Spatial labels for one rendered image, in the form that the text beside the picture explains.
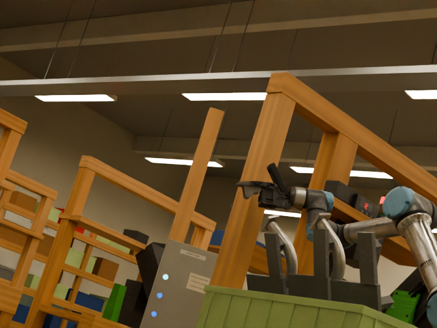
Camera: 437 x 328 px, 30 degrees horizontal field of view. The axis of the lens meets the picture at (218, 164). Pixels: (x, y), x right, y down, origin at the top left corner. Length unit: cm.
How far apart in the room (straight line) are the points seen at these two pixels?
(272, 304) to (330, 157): 157
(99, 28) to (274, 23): 285
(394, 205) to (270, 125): 71
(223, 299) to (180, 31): 744
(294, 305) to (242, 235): 120
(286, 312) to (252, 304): 14
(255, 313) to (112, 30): 849
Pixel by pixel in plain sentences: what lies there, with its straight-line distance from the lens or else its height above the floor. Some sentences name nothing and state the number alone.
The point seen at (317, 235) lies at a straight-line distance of 203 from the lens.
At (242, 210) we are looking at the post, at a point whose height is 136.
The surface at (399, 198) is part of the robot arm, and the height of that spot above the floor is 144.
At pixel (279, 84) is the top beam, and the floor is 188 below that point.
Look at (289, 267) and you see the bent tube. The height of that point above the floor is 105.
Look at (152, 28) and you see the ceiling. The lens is 978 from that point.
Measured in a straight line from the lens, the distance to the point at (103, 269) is 1129.
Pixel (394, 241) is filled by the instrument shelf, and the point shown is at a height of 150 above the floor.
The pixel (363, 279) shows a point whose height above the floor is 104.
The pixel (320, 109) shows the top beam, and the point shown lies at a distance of 340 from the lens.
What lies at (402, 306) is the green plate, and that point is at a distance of 334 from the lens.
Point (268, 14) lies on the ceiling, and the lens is 862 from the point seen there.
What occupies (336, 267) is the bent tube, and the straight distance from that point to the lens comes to 204.
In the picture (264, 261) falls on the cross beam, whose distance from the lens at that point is 330.
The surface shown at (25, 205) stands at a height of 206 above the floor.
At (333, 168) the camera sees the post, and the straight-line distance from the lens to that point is 346.
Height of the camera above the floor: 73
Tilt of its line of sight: 14 degrees up
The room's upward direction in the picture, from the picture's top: 17 degrees clockwise
